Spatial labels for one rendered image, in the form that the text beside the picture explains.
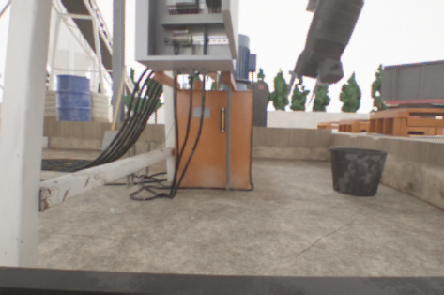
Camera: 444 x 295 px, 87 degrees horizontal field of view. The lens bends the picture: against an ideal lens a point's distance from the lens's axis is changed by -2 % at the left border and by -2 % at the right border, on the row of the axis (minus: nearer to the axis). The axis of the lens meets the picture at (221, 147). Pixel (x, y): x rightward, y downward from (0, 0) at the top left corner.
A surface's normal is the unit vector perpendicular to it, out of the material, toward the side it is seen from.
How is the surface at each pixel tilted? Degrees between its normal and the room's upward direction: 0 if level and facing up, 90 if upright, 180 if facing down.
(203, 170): 90
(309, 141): 90
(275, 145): 90
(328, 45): 122
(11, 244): 80
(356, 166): 98
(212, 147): 90
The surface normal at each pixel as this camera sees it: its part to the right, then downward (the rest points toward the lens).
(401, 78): -0.65, 0.05
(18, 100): -0.11, -0.08
